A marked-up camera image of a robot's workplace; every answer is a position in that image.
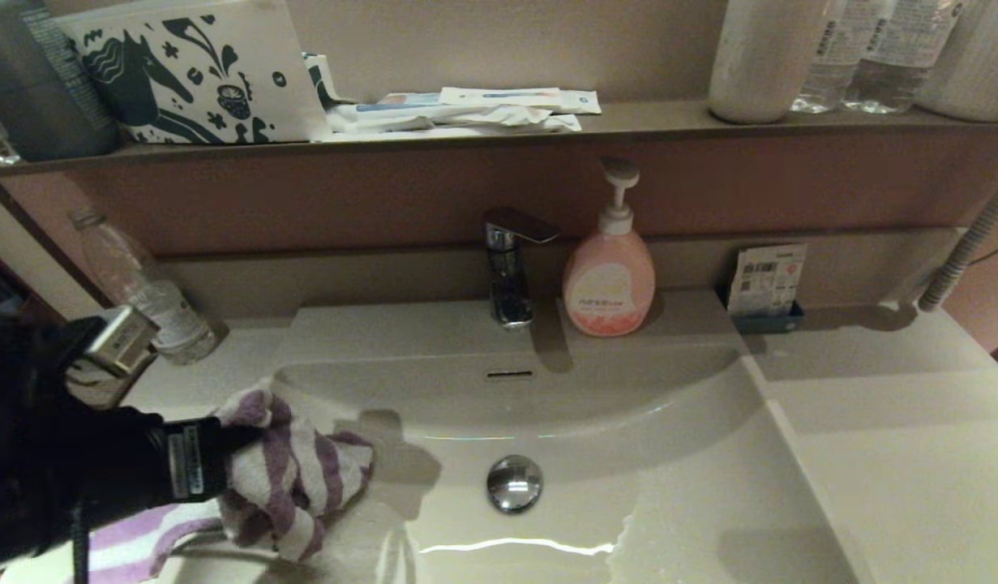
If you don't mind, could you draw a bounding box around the purple white striped towel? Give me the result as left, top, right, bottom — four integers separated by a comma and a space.
81, 387, 376, 584

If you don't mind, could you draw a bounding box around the chrome faucet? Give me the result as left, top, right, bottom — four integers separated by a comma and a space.
481, 206, 561, 331

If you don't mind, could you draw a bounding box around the white ceramic sink basin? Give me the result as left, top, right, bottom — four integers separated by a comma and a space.
154, 296, 864, 584

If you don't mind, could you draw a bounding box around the clear plastic bottle with label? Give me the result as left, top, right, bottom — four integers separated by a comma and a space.
69, 207, 229, 365

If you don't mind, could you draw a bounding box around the brown wooden side shelf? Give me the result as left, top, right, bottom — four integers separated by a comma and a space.
0, 243, 70, 325

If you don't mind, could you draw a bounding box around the chrome drain stopper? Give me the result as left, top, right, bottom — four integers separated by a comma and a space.
486, 454, 545, 515

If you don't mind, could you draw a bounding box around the white horse print box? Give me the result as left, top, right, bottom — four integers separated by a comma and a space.
53, 0, 334, 145

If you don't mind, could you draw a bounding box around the dark grey cylinder container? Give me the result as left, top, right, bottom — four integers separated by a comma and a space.
0, 0, 120, 161

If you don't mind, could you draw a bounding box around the green white patterned packet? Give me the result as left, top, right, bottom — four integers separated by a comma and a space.
302, 51, 356, 109

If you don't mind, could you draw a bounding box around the white packet with blue print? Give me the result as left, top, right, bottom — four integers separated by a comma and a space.
355, 91, 467, 113

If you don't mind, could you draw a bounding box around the crumpled white packet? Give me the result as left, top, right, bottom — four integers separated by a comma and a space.
327, 102, 584, 138

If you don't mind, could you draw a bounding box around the pink soap pump bottle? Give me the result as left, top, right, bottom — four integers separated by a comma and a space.
561, 157, 657, 338

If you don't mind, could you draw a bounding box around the long white packet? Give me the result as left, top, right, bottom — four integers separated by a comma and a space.
440, 86, 602, 115

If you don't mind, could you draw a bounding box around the small blue holder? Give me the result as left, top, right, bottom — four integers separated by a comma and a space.
715, 284, 806, 336

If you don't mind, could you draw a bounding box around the white barcode card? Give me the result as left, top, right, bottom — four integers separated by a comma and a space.
726, 243, 808, 319

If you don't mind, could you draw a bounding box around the tall white bottle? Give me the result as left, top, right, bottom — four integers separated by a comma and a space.
707, 0, 829, 125

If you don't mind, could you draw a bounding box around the clear water bottle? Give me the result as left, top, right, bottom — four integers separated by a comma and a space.
790, 0, 872, 115
841, 0, 968, 115

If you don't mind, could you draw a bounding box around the wide white container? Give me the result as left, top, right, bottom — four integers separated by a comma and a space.
914, 0, 998, 124

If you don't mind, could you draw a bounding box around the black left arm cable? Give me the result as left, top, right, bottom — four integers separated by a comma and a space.
69, 499, 92, 584

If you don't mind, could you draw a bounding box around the brown wall shelf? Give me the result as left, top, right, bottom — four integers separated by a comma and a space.
0, 99, 998, 182

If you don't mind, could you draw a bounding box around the grey corrugated hose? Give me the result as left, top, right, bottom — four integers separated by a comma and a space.
915, 162, 998, 314

